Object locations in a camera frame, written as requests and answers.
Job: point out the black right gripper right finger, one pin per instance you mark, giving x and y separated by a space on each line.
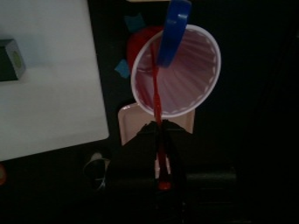
175 151

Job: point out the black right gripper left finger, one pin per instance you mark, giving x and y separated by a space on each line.
133 163

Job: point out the dark green sushi roll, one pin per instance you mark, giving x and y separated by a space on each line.
9 62

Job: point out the pink rectangular tray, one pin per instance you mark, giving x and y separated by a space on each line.
129 122

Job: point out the red cup white inside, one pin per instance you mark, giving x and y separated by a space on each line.
187 84

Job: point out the white cutting board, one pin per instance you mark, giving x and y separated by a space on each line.
50 102

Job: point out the blue tape piece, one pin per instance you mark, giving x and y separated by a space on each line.
123 68
135 22

